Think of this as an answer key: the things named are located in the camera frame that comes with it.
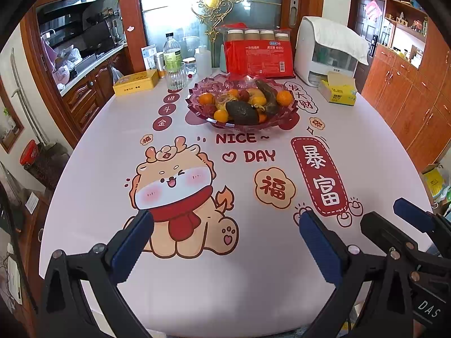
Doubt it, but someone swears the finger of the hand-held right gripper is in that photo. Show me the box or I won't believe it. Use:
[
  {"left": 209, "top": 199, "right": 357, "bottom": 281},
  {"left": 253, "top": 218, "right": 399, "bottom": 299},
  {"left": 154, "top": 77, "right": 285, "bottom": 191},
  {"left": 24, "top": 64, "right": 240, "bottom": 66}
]
[
  {"left": 360, "top": 211, "right": 420, "bottom": 256},
  {"left": 393, "top": 198, "right": 451, "bottom": 243}
]

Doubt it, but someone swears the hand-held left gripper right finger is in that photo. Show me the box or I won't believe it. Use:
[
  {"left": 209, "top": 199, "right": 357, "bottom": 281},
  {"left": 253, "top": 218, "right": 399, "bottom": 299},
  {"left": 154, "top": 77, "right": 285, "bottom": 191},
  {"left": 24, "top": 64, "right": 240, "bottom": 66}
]
[{"left": 299, "top": 209, "right": 414, "bottom": 338}]

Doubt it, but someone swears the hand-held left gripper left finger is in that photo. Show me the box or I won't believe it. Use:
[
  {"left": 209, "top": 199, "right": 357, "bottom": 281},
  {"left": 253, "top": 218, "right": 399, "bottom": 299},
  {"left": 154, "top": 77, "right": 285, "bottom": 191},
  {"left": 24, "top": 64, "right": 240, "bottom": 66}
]
[{"left": 37, "top": 209, "right": 154, "bottom": 338}]

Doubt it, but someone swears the red glass fruit bowl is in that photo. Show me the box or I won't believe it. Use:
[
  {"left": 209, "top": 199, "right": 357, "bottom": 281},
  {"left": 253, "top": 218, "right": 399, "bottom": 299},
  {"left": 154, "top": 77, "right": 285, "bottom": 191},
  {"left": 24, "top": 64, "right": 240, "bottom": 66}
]
[{"left": 185, "top": 73, "right": 300, "bottom": 129}]

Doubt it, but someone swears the overripe dark banana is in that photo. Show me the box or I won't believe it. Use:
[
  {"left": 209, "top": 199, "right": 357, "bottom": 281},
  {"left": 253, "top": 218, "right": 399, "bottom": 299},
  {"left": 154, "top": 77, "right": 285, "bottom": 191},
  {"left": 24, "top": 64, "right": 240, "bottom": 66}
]
[{"left": 252, "top": 79, "right": 282, "bottom": 115}]

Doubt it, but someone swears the yellow green bag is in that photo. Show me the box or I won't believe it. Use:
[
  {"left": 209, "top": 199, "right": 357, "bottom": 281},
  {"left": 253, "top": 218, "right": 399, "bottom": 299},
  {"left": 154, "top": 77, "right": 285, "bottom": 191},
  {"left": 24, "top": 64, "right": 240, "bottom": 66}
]
[{"left": 423, "top": 164, "right": 451, "bottom": 206}]

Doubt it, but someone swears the printed cartoon tablecloth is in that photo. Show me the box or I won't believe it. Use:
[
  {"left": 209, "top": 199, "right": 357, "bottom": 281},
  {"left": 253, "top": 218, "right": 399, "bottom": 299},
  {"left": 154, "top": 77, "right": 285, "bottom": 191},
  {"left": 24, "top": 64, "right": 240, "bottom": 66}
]
[{"left": 39, "top": 67, "right": 435, "bottom": 338}]

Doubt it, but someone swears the wooden tall cabinet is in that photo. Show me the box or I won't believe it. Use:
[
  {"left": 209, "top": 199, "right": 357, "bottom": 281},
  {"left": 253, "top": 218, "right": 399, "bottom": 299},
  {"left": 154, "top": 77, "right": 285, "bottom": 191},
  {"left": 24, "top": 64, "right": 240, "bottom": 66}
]
[{"left": 361, "top": 17, "right": 451, "bottom": 163}]

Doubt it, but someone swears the dark woven basket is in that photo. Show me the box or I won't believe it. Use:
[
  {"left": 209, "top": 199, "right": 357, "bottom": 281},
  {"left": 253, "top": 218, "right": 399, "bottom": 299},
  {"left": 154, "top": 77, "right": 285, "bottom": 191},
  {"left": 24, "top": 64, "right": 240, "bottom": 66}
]
[{"left": 28, "top": 144, "right": 69, "bottom": 191}]

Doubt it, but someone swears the red container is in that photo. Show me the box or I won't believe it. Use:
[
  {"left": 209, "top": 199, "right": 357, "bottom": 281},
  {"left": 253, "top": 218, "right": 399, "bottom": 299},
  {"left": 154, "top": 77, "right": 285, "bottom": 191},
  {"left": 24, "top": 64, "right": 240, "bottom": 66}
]
[{"left": 20, "top": 140, "right": 38, "bottom": 165}]

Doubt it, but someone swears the yellow tissue box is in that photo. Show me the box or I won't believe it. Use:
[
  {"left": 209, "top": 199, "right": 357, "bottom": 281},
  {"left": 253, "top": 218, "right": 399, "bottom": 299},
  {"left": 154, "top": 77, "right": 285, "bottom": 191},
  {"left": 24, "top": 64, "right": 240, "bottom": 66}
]
[{"left": 317, "top": 71, "right": 358, "bottom": 105}]

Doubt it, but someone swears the wooden kitchen base cabinet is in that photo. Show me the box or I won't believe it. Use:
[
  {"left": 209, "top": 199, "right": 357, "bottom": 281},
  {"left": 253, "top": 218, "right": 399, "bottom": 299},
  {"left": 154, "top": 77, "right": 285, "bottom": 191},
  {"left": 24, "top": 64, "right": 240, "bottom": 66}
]
[{"left": 60, "top": 47, "right": 131, "bottom": 134}]

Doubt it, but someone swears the dark avocado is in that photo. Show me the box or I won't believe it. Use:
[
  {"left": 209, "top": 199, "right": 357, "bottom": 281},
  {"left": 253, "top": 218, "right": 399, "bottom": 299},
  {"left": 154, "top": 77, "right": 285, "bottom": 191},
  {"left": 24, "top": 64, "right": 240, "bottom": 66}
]
[{"left": 225, "top": 101, "right": 262, "bottom": 125}]

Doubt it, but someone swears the yellow tin box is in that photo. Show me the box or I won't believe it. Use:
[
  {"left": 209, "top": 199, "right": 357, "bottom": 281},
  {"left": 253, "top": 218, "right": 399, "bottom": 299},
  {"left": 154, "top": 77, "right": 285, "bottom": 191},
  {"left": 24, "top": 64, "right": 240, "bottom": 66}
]
[{"left": 113, "top": 69, "right": 159, "bottom": 95}]

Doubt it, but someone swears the yellow brown pear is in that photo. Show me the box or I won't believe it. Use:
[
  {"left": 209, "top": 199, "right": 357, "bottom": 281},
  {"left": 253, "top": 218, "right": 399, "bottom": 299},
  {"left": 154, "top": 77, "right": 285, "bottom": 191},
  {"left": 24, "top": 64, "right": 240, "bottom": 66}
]
[{"left": 216, "top": 95, "right": 234, "bottom": 112}]

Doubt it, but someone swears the clear plastic bag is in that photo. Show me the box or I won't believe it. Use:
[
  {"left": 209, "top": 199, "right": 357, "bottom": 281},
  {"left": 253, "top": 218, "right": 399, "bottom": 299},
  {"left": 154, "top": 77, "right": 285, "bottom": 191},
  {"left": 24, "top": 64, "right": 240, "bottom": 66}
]
[{"left": 110, "top": 64, "right": 125, "bottom": 85}]

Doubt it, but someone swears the ribbed glass tumbler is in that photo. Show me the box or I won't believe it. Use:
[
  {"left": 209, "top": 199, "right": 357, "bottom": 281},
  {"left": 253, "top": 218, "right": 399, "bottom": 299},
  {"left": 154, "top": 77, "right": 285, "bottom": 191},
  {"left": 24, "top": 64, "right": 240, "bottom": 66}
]
[{"left": 163, "top": 63, "right": 186, "bottom": 90}]

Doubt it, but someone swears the blue white carton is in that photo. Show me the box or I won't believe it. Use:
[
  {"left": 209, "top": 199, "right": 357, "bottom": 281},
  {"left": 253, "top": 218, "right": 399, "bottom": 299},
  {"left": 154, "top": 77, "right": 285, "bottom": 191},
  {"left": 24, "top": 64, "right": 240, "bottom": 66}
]
[{"left": 142, "top": 45, "right": 158, "bottom": 71}]

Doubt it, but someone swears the white countertop appliance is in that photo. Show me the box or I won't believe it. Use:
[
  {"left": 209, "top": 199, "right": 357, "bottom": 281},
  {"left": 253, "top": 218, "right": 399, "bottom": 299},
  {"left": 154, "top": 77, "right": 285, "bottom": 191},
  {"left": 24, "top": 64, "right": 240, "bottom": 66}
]
[{"left": 294, "top": 16, "right": 358, "bottom": 87}]

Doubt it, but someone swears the white towel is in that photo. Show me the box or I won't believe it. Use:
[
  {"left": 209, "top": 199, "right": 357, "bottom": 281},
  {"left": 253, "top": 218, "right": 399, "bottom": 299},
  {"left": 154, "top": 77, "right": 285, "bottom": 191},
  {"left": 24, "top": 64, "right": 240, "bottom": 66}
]
[{"left": 310, "top": 17, "right": 369, "bottom": 66}]

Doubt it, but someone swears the wooden open shelf unit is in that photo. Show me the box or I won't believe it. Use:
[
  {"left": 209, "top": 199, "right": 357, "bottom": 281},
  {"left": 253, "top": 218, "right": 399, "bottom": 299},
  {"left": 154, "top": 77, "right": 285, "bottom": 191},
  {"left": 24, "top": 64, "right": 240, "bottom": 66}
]
[{"left": 382, "top": 0, "right": 428, "bottom": 69}]

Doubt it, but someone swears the clear bottle green label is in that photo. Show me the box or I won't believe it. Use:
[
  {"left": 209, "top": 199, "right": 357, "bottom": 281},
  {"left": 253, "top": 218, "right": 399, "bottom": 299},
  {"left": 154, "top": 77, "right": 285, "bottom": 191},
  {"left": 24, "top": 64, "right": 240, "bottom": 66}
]
[{"left": 163, "top": 33, "right": 183, "bottom": 73}]

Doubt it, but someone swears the white squeeze bottle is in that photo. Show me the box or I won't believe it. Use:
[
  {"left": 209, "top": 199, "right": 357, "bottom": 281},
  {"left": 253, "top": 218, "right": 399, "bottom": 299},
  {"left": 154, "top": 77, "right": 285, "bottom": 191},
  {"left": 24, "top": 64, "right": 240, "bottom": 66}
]
[{"left": 194, "top": 46, "right": 212, "bottom": 77}]

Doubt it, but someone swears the red pack of paper cups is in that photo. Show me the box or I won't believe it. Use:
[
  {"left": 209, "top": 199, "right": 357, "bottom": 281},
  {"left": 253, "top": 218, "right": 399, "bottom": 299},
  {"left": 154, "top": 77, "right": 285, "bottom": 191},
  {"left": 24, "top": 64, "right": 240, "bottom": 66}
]
[{"left": 220, "top": 25, "right": 296, "bottom": 79}]

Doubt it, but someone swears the frosted glass door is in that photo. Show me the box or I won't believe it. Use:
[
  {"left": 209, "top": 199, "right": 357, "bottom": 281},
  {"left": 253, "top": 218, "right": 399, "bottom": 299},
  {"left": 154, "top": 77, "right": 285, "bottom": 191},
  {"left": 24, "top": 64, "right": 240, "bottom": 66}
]
[{"left": 137, "top": 0, "right": 284, "bottom": 78}]

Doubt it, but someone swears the range hood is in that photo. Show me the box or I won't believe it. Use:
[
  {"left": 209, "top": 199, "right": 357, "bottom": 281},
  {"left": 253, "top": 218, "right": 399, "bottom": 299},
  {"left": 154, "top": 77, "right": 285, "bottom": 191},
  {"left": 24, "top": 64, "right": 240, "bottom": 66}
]
[{"left": 37, "top": 0, "right": 97, "bottom": 25}]

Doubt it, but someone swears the gold door ornament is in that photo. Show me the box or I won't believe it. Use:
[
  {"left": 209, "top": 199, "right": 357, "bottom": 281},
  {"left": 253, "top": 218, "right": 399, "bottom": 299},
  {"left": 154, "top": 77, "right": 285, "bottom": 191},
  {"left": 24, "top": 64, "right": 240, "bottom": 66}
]
[{"left": 190, "top": 0, "right": 282, "bottom": 39}]

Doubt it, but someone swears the framed wall picture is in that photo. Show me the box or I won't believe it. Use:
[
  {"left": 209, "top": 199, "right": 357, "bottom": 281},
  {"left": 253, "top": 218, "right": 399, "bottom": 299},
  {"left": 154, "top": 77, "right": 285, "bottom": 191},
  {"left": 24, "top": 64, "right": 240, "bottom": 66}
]
[{"left": 0, "top": 77, "right": 25, "bottom": 154}]

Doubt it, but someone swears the silver door handle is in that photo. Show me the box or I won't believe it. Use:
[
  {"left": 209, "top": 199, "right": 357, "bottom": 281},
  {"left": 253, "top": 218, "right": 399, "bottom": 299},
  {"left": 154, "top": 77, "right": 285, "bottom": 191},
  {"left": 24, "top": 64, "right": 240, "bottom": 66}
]
[{"left": 287, "top": 0, "right": 300, "bottom": 27}]

